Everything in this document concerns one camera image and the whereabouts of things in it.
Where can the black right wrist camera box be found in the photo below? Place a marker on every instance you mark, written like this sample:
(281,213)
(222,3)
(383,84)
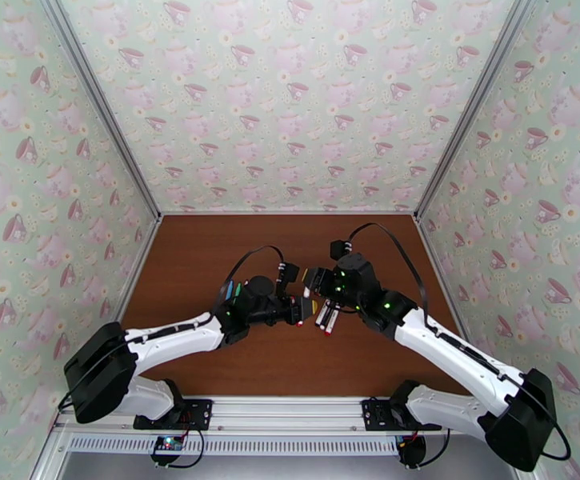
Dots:
(339,249)

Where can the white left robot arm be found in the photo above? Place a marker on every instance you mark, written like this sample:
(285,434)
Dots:
(169,338)

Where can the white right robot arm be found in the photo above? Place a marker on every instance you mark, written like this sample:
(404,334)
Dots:
(449,353)

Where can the white marker with black end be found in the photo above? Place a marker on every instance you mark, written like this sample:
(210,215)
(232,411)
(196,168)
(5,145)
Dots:
(320,317)

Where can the black marker with white print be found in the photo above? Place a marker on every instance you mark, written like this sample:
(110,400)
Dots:
(327,321)

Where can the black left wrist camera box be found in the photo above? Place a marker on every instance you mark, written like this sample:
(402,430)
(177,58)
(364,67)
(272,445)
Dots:
(289,272)

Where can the aluminium wall rail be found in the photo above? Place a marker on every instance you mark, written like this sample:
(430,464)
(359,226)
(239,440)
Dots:
(289,212)
(138,268)
(442,268)

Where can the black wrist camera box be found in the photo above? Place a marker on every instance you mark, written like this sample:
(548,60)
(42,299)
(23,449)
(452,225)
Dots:
(289,272)
(339,249)

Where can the small circuit board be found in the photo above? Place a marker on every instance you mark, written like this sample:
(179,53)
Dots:
(409,446)
(168,443)

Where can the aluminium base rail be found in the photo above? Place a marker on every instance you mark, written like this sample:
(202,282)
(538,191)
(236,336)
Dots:
(289,413)

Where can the aluminium corner post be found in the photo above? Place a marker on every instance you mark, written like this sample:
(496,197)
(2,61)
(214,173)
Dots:
(102,101)
(475,101)

